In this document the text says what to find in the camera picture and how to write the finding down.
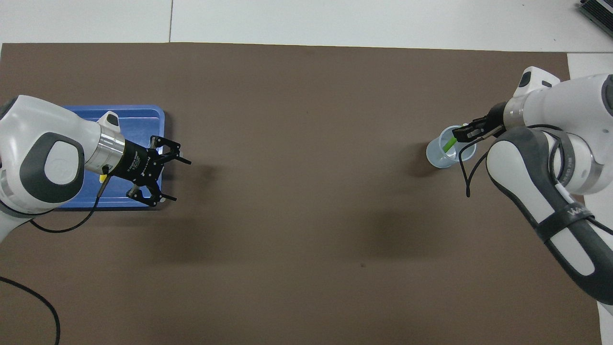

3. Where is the blue plastic tray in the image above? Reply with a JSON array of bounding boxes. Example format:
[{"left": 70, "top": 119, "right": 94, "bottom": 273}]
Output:
[{"left": 53, "top": 104, "right": 166, "bottom": 211}]

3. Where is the grey ribbed device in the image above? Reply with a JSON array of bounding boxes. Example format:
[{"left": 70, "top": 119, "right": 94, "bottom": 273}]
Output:
[{"left": 577, "top": 0, "right": 613, "bottom": 32}]

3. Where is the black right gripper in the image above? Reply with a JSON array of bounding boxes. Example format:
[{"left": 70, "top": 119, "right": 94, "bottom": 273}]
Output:
[{"left": 452, "top": 102, "right": 507, "bottom": 143}]

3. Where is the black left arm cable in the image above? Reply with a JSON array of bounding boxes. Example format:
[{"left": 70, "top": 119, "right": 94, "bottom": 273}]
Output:
[{"left": 0, "top": 173, "right": 112, "bottom": 345}]

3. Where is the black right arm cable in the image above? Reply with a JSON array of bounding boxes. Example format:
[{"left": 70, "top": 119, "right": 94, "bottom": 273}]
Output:
[{"left": 458, "top": 124, "right": 613, "bottom": 238}]

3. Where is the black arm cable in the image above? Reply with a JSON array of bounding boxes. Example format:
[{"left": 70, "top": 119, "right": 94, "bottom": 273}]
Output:
[
  {"left": 458, "top": 124, "right": 613, "bottom": 238},
  {"left": 0, "top": 173, "right": 112, "bottom": 345}
]

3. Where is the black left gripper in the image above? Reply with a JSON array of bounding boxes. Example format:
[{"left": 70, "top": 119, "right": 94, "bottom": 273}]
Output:
[{"left": 113, "top": 136, "right": 192, "bottom": 207}]

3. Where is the clear plastic cup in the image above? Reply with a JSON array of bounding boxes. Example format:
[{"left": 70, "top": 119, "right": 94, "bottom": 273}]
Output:
[{"left": 426, "top": 125, "right": 477, "bottom": 169}]

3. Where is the brown table mat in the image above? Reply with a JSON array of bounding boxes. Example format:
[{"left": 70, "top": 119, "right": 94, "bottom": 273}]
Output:
[{"left": 0, "top": 42, "right": 602, "bottom": 345}]

